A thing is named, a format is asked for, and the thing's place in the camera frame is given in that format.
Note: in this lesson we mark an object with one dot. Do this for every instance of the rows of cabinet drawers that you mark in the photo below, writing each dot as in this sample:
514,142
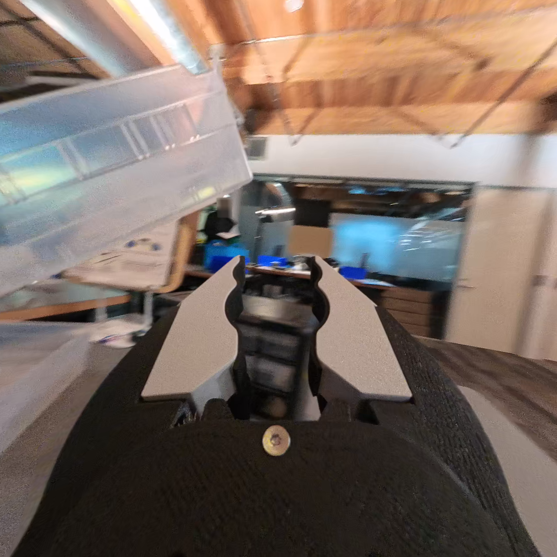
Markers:
269,370

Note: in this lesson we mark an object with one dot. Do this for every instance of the brown cardboard box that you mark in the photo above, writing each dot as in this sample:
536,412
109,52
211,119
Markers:
310,241

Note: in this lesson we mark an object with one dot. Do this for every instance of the clear plastic storage bin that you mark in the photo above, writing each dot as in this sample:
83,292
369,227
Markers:
130,152

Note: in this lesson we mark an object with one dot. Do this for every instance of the black drawer cabinet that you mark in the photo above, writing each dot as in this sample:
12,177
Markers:
274,343

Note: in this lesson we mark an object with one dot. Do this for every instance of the blue plastic bin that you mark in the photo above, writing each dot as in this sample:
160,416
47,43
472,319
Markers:
272,261
354,272
224,259

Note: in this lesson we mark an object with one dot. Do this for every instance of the wooden framed board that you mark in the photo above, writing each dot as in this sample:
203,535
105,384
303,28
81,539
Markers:
182,261

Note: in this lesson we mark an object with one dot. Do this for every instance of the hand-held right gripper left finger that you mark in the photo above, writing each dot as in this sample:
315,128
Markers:
191,348

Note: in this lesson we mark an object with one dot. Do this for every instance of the silver ventilation duct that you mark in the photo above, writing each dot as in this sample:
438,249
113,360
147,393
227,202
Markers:
87,30

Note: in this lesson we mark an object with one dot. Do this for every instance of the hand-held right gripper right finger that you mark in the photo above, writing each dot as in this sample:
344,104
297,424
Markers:
361,348

